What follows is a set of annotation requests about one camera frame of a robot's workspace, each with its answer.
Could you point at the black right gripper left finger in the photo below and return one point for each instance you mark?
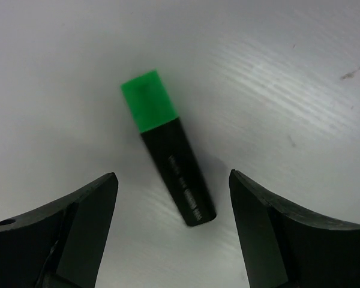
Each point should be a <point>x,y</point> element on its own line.
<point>59,244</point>

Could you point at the green highlighter black body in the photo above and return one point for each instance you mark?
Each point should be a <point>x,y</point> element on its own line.
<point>162,132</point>

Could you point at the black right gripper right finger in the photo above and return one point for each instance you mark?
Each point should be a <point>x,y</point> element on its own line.
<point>286,245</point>

